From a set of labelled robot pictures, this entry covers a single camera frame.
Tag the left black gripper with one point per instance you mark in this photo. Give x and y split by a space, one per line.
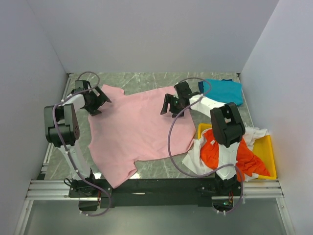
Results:
100 100

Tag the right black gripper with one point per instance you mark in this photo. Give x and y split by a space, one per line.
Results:
169 99

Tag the pink t shirt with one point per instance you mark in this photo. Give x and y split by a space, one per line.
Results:
131 129

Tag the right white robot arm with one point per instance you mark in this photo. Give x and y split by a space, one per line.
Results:
227 126

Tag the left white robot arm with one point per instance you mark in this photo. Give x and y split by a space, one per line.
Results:
62 127

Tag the folded teal t shirt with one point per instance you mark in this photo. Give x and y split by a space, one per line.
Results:
231 95

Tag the white t shirt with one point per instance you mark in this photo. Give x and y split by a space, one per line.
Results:
195 159

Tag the black base beam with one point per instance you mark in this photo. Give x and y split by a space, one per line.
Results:
151 192

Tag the orange t shirt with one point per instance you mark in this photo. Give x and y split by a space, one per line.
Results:
248 163

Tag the yellow plastic bin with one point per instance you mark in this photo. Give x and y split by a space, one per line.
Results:
257 140

